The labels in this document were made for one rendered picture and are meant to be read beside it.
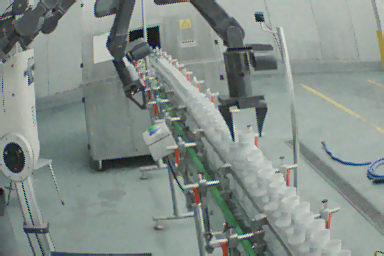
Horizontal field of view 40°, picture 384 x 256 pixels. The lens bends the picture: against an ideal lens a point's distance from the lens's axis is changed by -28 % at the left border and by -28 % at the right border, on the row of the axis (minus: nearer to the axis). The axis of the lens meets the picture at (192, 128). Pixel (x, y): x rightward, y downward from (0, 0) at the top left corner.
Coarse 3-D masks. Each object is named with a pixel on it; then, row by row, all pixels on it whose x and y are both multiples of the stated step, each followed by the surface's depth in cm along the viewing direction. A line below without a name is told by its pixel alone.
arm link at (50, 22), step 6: (60, 0) 189; (66, 0) 188; (72, 0) 189; (60, 6) 187; (66, 6) 189; (54, 12) 187; (60, 12) 187; (66, 12) 191; (48, 18) 186; (54, 18) 187; (60, 18) 189; (42, 24) 186; (48, 24) 187; (54, 24) 189; (42, 30) 188; (48, 30) 189
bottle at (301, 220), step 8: (296, 216) 102; (304, 216) 103; (312, 216) 101; (296, 224) 101; (304, 224) 100; (296, 232) 101; (304, 232) 101; (288, 240) 103; (296, 240) 101; (304, 240) 100; (296, 248) 100
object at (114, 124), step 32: (96, 0) 607; (160, 0) 617; (96, 32) 615; (160, 32) 621; (192, 32) 628; (96, 64) 621; (192, 64) 630; (96, 96) 627; (96, 128) 633; (128, 128) 636
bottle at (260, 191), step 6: (264, 168) 138; (270, 168) 137; (258, 174) 136; (264, 174) 135; (270, 174) 135; (258, 180) 136; (264, 180) 135; (258, 186) 136; (264, 186) 135; (258, 192) 136; (264, 192) 135; (258, 198) 135; (258, 204) 135
